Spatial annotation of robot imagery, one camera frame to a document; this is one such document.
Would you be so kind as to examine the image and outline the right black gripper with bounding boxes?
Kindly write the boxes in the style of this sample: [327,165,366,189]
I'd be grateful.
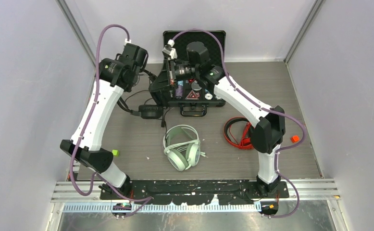
[149,58,198,94]

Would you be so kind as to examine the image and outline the blue black headphones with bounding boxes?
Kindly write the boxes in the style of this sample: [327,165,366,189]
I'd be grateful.
[113,68,164,119]

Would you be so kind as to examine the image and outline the mint green headphones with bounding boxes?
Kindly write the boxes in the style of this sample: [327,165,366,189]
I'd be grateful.
[162,124,206,171]

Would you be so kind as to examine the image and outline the red headphones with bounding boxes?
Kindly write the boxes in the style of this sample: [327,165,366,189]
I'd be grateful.
[223,117,254,151]

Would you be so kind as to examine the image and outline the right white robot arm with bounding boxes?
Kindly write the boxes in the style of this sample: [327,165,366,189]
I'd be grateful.
[149,40,286,198]

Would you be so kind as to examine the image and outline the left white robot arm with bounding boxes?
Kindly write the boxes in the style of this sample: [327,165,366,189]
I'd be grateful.
[60,43,148,199]

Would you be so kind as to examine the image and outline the black poker chip case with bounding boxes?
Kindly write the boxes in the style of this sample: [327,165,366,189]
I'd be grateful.
[163,30,226,116]

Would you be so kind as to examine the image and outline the orange cube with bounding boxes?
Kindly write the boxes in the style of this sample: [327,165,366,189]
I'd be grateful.
[290,135,300,143]

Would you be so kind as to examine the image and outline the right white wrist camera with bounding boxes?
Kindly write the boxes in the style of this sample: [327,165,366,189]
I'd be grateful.
[162,39,177,60]

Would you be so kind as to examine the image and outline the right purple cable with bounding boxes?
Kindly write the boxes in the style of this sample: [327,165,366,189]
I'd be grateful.
[171,29,307,219]

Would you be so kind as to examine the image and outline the purple cable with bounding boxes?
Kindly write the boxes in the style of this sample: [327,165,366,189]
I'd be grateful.
[69,24,154,218]
[171,29,307,219]

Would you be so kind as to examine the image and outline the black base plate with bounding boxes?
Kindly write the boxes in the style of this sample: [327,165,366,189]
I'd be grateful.
[98,179,290,206]

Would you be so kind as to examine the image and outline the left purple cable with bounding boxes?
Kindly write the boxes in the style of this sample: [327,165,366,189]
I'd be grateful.
[69,24,154,218]

